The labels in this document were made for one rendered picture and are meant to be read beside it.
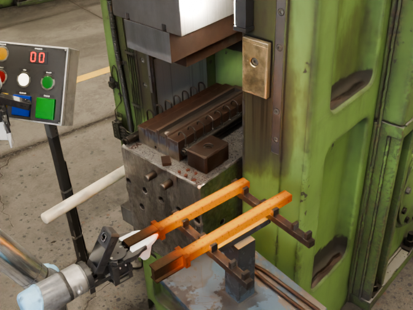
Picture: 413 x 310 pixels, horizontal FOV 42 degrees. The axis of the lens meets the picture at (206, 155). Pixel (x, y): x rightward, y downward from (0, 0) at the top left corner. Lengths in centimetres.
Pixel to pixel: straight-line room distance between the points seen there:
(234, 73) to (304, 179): 65
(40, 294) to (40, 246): 168
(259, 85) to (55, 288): 78
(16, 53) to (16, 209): 135
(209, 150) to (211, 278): 40
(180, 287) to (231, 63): 93
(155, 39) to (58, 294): 78
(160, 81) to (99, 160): 159
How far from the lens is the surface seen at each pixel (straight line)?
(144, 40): 167
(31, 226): 311
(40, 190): 335
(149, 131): 184
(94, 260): 133
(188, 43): 165
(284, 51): 150
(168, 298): 236
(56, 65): 201
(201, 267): 166
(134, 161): 188
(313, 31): 144
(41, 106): 203
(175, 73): 203
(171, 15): 155
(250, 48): 154
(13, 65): 211
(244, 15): 150
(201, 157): 169
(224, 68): 216
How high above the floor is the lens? 194
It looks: 34 degrees down
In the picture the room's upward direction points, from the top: 3 degrees counter-clockwise
